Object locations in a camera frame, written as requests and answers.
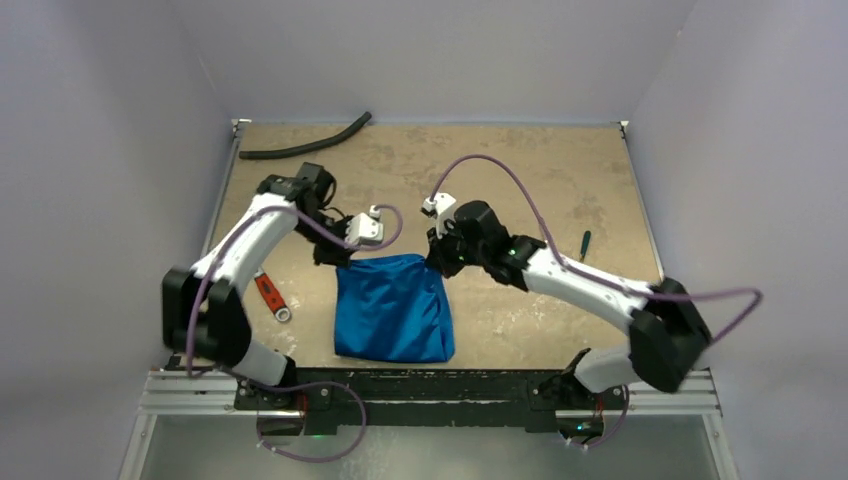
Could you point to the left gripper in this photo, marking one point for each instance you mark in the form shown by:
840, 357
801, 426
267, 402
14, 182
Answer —
338, 255

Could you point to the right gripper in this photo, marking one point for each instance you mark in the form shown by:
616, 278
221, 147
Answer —
438, 250

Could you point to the blue cloth napkin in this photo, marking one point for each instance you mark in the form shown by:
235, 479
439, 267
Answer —
393, 309

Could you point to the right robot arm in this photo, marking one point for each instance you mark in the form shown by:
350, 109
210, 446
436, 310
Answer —
666, 335

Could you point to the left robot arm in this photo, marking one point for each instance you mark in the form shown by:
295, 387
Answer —
202, 310

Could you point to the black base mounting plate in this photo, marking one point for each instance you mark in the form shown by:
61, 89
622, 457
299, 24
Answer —
538, 401

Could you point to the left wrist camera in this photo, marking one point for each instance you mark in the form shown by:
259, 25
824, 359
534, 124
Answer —
365, 228

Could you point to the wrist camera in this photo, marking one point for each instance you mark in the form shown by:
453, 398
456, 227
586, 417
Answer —
365, 228
440, 207

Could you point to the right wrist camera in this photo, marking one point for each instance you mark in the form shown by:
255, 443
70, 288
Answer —
440, 207

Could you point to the red handled wrench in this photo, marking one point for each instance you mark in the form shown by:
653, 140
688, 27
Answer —
272, 297

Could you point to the aluminium frame rail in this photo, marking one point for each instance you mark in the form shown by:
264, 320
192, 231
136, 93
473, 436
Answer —
171, 392

